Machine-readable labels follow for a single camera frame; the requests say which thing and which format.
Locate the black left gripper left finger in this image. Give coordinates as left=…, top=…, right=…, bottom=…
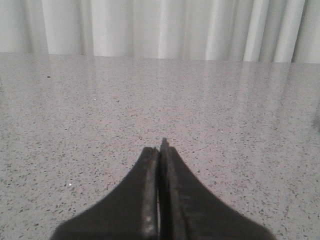
left=51, top=147, right=159, bottom=240

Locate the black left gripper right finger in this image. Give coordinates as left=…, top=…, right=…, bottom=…
left=158, top=138, right=273, bottom=240

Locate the white pleated curtain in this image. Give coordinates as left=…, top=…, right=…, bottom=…
left=0, top=0, right=320, bottom=64

